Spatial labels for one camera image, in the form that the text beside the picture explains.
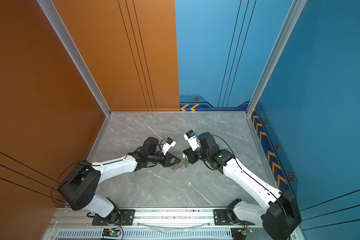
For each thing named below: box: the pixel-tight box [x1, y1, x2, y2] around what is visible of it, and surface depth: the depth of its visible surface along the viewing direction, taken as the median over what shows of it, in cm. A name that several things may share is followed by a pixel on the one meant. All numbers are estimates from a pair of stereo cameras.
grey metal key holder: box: [171, 161, 190, 173], surface depth 91 cm
